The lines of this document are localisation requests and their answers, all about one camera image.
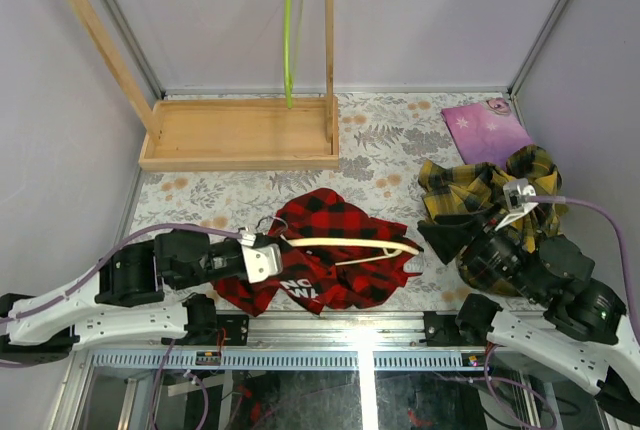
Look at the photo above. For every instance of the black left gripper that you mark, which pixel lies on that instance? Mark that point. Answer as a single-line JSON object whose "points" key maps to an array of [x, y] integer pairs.
{"points": [[273, 243]]}

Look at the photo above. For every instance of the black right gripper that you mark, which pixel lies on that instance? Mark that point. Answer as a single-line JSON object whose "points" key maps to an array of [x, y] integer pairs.
{"points": [[450, 230]]}

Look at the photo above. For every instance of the yellow black plaid shirt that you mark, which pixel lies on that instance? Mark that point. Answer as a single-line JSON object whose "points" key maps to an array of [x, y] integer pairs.
{"points": [[471, 188]]}

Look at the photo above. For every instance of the cream wooden hanger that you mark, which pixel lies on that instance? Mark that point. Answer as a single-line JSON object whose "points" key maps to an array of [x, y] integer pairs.
{"points": [[388, 249]]}

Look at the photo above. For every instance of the red black plaid shirt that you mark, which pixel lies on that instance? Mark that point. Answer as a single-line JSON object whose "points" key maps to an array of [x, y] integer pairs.
{"points": [[309, 276]]}

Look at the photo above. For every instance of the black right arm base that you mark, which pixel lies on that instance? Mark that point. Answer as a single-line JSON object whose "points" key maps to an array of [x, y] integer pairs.
{"points": [[450, 330]]}

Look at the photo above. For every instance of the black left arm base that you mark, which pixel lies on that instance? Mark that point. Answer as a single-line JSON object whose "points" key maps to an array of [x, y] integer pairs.
{"points": [[232, 330]]}

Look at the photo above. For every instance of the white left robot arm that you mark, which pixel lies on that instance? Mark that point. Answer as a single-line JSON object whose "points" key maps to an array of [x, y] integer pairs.
{"points": [[150, 290]]}

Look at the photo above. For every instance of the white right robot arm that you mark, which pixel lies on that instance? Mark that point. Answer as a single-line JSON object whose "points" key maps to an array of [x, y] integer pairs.
{"points": [[594, 345]]}

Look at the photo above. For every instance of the green hanger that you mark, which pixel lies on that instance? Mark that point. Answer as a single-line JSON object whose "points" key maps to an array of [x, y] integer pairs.
{"points": [[291, 41]]}

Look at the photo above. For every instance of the purple folded cloth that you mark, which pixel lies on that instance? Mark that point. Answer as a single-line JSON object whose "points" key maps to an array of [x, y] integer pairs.
{"points": [[486, 131]]}

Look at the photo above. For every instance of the wooden clothes rack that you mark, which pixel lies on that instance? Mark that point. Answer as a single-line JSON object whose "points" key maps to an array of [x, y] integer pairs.
{"points": [[288, 133]]}

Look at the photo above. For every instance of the floral table mat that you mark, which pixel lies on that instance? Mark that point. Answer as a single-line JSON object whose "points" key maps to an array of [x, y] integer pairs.
{"points": [[385, 138]]}

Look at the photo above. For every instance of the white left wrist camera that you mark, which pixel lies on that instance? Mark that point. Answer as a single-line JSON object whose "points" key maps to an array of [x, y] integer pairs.
{"points": [[260, 264]]}

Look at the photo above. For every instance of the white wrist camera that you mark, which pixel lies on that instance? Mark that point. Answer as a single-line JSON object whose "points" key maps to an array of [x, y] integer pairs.
{"points": [[516, 195], [260, 264]]}

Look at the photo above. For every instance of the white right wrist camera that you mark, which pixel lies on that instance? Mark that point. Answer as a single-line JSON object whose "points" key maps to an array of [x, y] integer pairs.
{"points": [[516, 195]]}

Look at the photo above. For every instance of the aluminium front rail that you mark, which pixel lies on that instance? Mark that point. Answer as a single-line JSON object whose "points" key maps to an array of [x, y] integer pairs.
{"points": [[273, 330]]}

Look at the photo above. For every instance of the perforated cable duct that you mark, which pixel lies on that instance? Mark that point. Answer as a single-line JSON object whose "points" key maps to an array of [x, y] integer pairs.
{"points": [[419, 360]]}

